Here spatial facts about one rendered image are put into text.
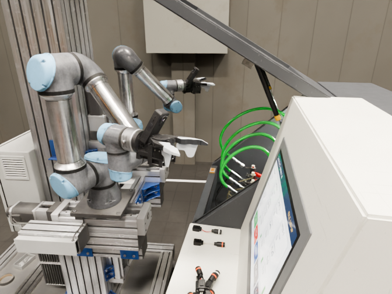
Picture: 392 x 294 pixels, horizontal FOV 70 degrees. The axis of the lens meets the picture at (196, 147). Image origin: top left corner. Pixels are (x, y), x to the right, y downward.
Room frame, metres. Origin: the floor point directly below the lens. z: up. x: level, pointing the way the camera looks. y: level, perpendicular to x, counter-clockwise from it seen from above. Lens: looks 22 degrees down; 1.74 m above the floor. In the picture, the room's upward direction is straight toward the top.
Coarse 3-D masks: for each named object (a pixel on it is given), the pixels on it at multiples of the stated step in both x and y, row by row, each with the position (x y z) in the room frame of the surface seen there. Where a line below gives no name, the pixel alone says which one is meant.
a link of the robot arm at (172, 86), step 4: (164, 80) 1.81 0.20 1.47; (168, 80) 1.81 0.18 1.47; (172, 80) 1.82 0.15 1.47; (176, 80) 1.83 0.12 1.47; (164, 84) 1.78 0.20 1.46; (168, 84) 1.79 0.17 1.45; (172, 84) 1.80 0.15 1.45; (176, 84) 1.81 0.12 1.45; (168, 88) 1.78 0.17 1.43; (172, 88) 1.79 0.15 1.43; (176, 88) 1.80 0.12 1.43; (172, 92) 1.80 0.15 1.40
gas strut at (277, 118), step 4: (256, 68) 0.99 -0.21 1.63; (260, 68) 0.99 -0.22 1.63; (260, 72) 0.99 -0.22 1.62; (260, 76) 0.99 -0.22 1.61; (264, 76) 0.99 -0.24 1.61; (264, 80) 0.99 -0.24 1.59; (264, 84) 0.99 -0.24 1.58; (264, 88) 0.99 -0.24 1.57; (268, 88) 0.99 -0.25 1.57; (268, 92) 0.99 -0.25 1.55; (268, 96) 0.99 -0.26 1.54; (268, 100) 0.99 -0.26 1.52; (272, 100) 0.99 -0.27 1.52; (272, 104) 0.99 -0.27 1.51; (272, 108) 0.99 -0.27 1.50; (276, 108) 0.99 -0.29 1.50; (276, 112) 0.98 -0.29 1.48; (276, 116) 0.98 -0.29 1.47; (276, 120) 0.99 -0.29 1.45; (280, 124) 0.99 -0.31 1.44
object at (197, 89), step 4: (184, 80) 1.85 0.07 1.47; (192, 80) 1.86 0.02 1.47; (196, 80) 1.87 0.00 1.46; (184, 84) 1.83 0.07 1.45; (188, 84) 1.87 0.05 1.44; (192, 84) 1.86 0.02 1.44; (196, 84) 1.85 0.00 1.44; (184, 88) 1.83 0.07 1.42; (188, 88) 1.86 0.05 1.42; (192, 88) 1.86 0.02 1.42; (196, 88) 1.86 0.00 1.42; (200, 88) 1.87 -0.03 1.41; (184, 92) 1.85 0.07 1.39; (188, 92) 1.88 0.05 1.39; (192, 92) 1.88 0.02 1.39; (196, 92) 1.87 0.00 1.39; (200, 92) 1.87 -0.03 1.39
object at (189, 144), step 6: (180, 138) 0.78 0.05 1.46; (186, 138) 0.78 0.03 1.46; (192, 138) 0.79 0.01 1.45; (180, 144) 0.78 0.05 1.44; (186, 144) 0.79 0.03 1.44; (192, 144) 0.77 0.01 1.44; (198, 144) 0.78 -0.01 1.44; (204, 144) 0.77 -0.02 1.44; (186, 150) 0.78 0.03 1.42; (192, 150) 0.78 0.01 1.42; (192, 156) 0.78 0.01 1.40
